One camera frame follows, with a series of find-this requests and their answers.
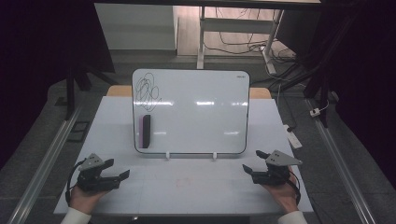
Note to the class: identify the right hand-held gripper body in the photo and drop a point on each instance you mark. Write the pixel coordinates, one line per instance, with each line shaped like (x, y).
(275, 175)

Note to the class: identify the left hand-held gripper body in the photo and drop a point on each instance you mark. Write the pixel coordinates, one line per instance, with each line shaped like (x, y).
(93, 182)

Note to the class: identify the purple and black whiteboard eraser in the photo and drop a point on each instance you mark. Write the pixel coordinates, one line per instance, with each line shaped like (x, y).
(145, 130)

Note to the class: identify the white whiteboard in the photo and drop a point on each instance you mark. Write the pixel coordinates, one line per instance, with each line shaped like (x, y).
(199, 118)

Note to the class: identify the person's left hand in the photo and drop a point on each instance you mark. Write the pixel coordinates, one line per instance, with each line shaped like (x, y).
(82, 199)

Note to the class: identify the person's right hand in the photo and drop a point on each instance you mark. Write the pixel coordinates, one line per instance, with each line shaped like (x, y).
(286, 196)

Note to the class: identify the white power strip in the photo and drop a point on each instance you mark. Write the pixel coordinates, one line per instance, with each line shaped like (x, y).
(293, 137)

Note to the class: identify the white whiteboard stand foot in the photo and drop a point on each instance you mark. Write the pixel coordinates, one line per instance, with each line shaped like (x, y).
(167, 156)
(214, 156)

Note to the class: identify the small white plug adapter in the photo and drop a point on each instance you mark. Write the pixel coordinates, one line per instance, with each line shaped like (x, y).
(315, 112)

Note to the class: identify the wooden table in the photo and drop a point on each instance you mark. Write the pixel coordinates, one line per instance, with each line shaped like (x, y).
(120, 91)

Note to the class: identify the black metal stand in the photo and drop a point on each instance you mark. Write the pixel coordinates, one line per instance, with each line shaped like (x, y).
(71, 93)
(323, 81)

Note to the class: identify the dark curtain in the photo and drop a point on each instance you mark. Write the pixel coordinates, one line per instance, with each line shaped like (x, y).
(37, 56)
(367, 77)

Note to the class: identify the white cabinet panel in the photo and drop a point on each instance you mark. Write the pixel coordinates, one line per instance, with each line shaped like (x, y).
(137, 28)

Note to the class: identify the black rectangular floor frame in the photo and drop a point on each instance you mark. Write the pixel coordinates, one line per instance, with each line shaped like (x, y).
(79, 131)

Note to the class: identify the aluminium rail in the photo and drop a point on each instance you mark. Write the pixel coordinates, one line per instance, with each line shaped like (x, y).
(339, 158)
(46, 161)

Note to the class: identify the white desk frame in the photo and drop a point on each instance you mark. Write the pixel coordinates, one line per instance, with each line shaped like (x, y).
(236, 25)

